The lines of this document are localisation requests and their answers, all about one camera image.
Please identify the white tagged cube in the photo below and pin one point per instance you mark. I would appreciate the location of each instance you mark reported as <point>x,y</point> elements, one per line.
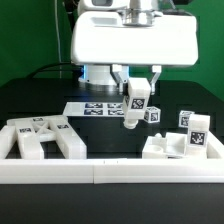
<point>184,118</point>
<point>152,115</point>

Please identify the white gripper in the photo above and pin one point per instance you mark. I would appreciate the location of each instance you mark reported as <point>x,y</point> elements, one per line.
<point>101,38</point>

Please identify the white base tag plate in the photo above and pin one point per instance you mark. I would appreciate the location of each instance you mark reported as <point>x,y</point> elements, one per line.
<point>93,109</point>

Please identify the white U-shaped frame wall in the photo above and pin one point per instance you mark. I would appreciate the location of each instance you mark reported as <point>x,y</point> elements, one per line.
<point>98,171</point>

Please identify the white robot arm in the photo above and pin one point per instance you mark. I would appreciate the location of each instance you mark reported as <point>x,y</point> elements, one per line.
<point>138,13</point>

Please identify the white chair seat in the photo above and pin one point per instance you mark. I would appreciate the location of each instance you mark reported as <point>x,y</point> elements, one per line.
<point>172,145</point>

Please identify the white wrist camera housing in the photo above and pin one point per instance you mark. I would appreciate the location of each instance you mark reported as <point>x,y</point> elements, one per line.
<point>101,5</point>

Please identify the white tagged cube right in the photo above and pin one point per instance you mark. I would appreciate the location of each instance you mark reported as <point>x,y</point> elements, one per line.
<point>184,118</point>

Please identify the white chair backrest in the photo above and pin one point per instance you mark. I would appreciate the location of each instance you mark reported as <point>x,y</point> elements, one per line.
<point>31,132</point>

